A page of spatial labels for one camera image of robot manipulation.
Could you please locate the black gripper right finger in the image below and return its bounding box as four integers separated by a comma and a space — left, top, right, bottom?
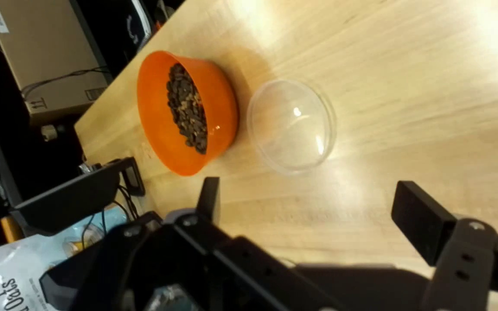
390, 180, 498, 311

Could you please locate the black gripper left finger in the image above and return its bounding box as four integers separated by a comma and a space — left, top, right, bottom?
66, 176, 333, 311

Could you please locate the orange bowl with coffee grounds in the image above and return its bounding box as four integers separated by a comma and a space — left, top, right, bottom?
136, 48, 241, 178

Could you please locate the black phone stand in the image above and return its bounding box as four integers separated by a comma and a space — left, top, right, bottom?
9, 157, 148, 237

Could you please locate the white oats bag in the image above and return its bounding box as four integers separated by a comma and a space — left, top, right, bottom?
0, 228, 125, 311

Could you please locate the cardboard box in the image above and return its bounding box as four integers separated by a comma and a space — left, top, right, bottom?
0, 0, 113, 126

